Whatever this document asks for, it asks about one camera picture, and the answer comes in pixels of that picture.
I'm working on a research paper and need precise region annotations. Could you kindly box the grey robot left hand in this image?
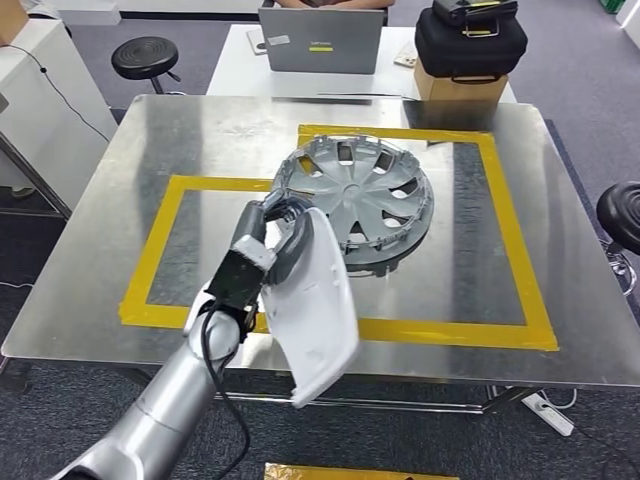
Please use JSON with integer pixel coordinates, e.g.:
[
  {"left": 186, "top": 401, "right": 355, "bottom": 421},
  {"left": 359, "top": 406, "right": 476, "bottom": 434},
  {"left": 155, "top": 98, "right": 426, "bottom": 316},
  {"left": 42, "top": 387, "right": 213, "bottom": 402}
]
[{"left": 243, "top": 188, "right": 315, "bottom": 287}]

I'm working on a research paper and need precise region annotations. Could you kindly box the white curved plastic part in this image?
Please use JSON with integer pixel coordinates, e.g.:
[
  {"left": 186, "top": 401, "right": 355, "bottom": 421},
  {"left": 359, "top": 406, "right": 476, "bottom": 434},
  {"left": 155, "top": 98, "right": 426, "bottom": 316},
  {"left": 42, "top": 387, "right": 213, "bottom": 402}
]
[{"left": 260, "top": 206, "right": 360, "bottom": 409}]

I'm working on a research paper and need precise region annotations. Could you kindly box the stainless steel workbench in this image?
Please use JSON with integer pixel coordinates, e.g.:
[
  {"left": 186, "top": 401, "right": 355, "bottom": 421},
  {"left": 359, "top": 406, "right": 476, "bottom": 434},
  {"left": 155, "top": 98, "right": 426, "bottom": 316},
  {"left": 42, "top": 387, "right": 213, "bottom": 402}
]
[{"left": 0, "top": 94, "right": 640, "bottom": 417}]

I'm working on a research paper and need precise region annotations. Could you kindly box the silver wheel hubcap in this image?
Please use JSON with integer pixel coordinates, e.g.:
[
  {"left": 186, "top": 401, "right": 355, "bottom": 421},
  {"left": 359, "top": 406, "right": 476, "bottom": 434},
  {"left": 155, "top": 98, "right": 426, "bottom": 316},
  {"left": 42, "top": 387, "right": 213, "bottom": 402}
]
[{"left": 269, "top": 134, "right": 435, "bottom": 278}]

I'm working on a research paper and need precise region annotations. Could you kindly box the white desk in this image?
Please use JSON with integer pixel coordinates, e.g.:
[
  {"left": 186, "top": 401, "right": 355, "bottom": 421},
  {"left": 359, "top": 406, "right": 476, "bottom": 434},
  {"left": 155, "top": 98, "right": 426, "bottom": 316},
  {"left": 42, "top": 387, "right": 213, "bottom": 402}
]
[{"left": 206, "top": 23, "right": 518, "bottom": 105}]

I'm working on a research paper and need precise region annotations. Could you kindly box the grey laptop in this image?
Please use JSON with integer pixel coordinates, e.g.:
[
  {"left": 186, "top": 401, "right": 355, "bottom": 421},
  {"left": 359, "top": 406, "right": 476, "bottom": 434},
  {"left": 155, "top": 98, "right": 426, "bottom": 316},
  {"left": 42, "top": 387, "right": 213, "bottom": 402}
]
[{"left": 258, "top": 6, "right": 385, "bottom": 75}]

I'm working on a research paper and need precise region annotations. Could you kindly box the paper sheet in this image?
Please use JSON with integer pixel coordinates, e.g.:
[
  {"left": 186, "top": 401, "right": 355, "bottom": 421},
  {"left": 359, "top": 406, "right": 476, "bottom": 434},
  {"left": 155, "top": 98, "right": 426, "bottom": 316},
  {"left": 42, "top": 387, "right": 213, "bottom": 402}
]
[{"left": 393, "top": 40, "right": 418, "bottom": 69}]

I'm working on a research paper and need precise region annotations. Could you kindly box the yellow tape work outline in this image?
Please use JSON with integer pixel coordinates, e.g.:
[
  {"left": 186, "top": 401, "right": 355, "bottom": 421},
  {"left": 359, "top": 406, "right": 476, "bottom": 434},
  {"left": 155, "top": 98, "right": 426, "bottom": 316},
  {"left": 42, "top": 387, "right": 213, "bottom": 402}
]
[{"left": 118, "top": 124, "right": 559, "bottom": 352}]

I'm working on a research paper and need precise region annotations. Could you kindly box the black round stool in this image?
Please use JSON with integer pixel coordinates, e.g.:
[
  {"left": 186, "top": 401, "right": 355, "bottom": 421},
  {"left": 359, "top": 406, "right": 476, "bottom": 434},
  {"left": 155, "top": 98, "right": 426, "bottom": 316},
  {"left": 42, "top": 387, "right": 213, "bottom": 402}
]
[
  {"left": 110, "top": 36, "right": 182, "bottom": 96},
  {"left": 595, "top": 182, "right": 640, "bottom": 297}
]

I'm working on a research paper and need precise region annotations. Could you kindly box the black zip case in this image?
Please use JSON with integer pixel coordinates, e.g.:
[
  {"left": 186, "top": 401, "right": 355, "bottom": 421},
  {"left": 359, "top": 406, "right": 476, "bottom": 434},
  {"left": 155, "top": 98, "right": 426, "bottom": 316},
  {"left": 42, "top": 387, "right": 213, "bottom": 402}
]
[{"left": 414, "top": 6, "right": 528, "bottom": 84}]

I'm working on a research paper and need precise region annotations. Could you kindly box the black case with yellow trim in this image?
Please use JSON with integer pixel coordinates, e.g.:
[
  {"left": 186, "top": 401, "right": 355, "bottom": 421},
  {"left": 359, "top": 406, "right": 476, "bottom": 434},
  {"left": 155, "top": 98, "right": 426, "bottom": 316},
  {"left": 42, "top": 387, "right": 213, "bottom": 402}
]
[{"left": 432, "top": 0, "right": 519, "bottom": 28}]

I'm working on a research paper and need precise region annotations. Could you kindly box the white power strip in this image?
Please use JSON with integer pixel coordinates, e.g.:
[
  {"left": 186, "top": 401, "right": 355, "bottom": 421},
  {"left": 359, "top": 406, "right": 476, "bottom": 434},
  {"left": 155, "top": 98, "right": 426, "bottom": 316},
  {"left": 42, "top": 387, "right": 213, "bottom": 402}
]
[{"left": 522, "top": 392, "right": 576, "bottom": 439}]

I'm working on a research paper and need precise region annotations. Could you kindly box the white podium with light strips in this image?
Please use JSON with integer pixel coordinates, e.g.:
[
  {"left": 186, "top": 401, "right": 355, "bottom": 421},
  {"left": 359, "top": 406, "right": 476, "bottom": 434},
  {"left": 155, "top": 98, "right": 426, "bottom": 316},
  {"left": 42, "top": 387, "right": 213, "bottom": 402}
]
[{"left": 617, "top": 0, "right": 640, "bottom": 48}]

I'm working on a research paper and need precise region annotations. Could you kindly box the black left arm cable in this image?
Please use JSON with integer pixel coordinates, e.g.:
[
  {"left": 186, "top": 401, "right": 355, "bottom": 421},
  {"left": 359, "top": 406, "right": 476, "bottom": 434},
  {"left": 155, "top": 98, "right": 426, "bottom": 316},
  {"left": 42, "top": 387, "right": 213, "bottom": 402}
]
[{"left": 199, "top": 301, "right": 251, "bottom": 480}]

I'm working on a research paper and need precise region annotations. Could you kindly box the thin black cable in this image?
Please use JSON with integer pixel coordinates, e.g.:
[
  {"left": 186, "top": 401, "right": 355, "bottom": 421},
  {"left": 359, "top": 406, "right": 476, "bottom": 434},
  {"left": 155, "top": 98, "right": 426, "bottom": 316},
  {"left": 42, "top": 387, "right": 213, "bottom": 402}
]
[{"left": 0, "top": 42, "right": 111, "bottom": 144}]

